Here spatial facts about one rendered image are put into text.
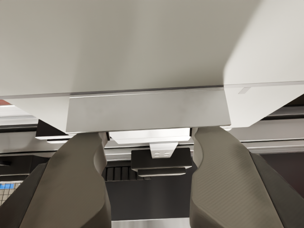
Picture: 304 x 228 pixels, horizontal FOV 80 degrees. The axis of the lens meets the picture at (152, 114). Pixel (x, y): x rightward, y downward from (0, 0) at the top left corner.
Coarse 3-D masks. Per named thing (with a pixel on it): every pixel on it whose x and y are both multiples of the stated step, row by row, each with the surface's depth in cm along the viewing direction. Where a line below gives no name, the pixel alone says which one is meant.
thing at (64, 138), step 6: (42, 126) 19; (48, 126) 19; (36, 132) 19; (42, 132) 19; (48, 132) 19; (54, 132) 19; (60, 132) 19; (42, 138) 19; (48, 138) 19; (54, 138) 19; (60, 138) 21; (66, 138) 21
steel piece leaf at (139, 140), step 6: (132, 138) 20; (138, 138) 20; (144, 138) 20; (150, 138) 20; (156, 138) 20; (162, 138) 21; (168, 138) 21; (174, 138) 21; (180, 138) 21; (186, 138) 21
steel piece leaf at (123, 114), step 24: (72, 96) 10; (96, 96) 10; (120, 96) 10; (144, 96) 10; (168, 96) 10; (192, 96) 10; (216, 96) 10; (72, 120) 10; (96, 120) 10; (120, 120) 10; (144, 120) 9; (168, 120) 9; (192, 120) 9; (216, 120) 9
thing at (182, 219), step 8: (112, 224) 17; (120, 224) 17; (128, 224) 17; (136, 224) 17; (144, 224) 17; (152, 224) 17; (160, 224) 17; (168, 224) 17; (176, 224) 17; (184, 224) 17
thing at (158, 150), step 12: (156, 144) 22; (168, 144) 23; (132, 156) 36; (144, 156) 36; (156, 156) 32; (168, 156) 33; (180, 156) 36; (132, 168) 36; (144, 168) 36; (156, 168) 36; (168, 168) 36; (180, 168) 36
